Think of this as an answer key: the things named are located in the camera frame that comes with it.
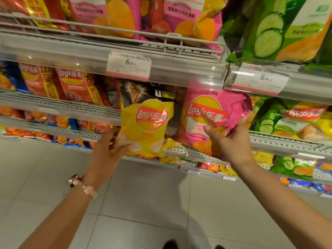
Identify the person's left hand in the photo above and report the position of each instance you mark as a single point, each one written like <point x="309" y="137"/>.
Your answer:
<point x="103" y="160"/>

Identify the person's right hand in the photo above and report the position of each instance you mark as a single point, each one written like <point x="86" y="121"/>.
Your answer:
<point x="233" y="150"/>

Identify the red ridged potato chips bag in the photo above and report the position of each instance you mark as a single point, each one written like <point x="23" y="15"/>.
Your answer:
<point x="26" y="134"/>
<point x="36" y="116"/>
<point x="10" y="112"/>

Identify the person's left forearm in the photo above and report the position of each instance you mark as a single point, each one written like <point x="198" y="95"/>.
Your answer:
<point x="52" y="223"/>

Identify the person's right forearm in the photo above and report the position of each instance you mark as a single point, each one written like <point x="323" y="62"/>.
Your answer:
<point x="285" y="210"/>

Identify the person's right black shoe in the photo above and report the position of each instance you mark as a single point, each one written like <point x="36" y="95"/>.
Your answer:
<point x="220" y="247"/>

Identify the person's black shoe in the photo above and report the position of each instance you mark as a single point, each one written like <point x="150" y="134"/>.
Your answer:
<point x="220" y="247"/>
<point x="170" y="245"/>

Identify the person's left black shoe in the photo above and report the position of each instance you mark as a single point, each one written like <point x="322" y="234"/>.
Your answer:
<point x="170" y="245"/>

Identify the black smart watch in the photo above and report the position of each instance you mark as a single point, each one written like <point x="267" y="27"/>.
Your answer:
<point x="72" y="178"/>

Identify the white price tag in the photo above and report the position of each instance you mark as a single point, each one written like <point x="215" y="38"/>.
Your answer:
<point x="128" y="66"/>
<point x="259" y="80"/>

